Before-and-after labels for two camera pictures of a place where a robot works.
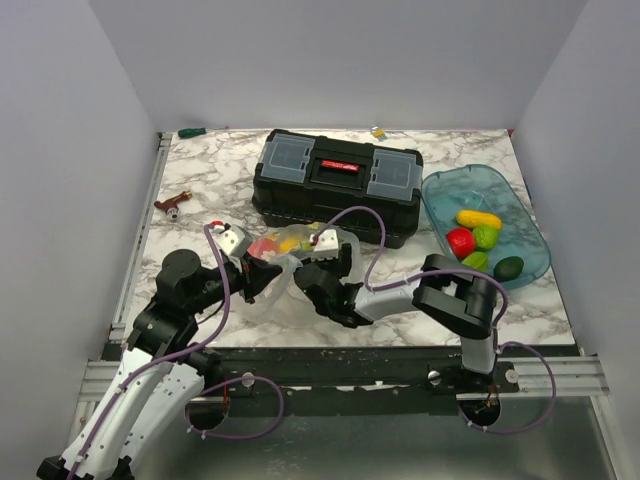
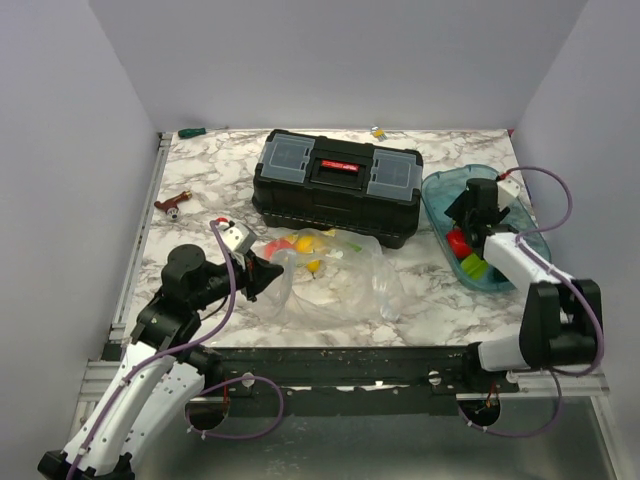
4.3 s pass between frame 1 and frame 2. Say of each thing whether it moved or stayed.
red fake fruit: stayed
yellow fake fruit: moved
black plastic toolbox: stayed
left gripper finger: stayed
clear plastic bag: moved
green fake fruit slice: stayed
